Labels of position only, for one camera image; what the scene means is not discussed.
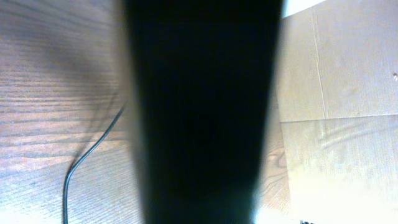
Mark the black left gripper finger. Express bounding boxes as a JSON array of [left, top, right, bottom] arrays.
[[121, 0, 282, 223]]

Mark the black charger cable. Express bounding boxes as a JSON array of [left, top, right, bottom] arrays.
[[62, 104, 127, 224]]

